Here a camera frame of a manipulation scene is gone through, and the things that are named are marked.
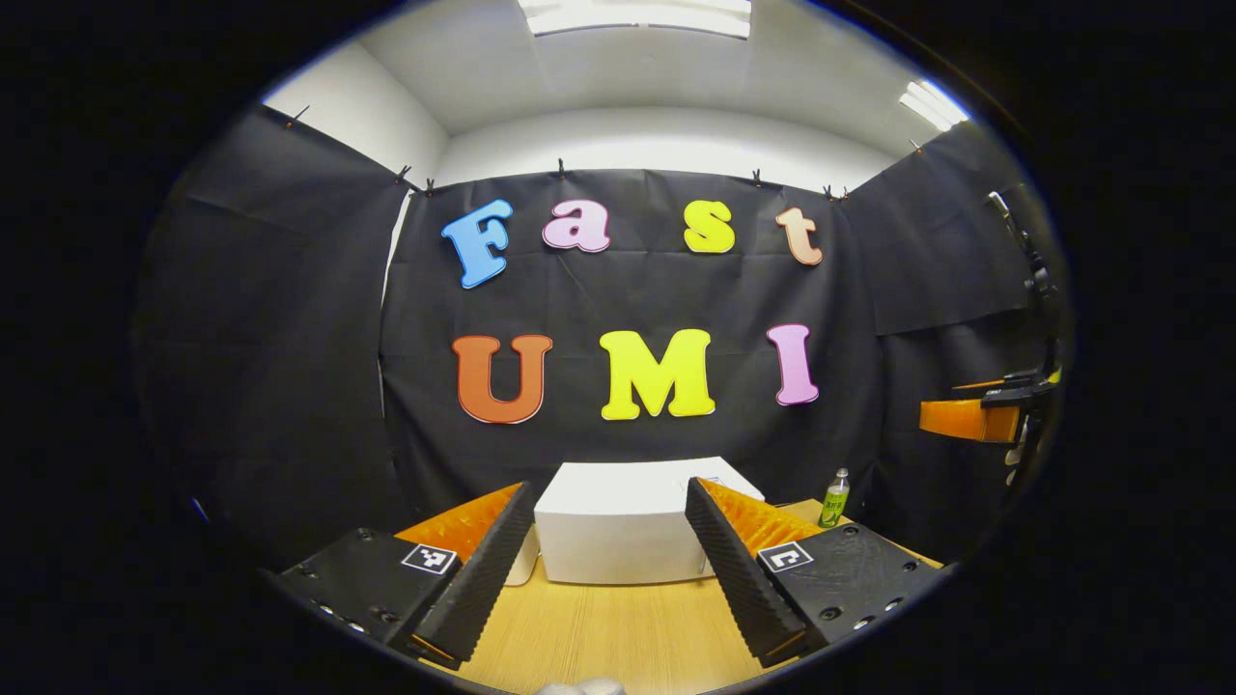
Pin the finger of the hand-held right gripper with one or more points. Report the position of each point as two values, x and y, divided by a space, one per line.
966 420
1019 377

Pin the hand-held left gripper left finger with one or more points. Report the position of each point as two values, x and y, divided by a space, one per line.
483 579

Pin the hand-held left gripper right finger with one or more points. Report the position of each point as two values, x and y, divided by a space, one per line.
744 579

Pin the white microwave oven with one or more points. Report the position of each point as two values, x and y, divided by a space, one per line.
608 521

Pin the green drink bottle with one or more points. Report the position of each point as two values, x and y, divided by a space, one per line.
834 504

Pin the ceiling light panel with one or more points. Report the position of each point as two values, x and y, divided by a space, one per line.
933 104
632 17

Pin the black backdrop cloth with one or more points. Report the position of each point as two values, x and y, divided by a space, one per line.
628 290

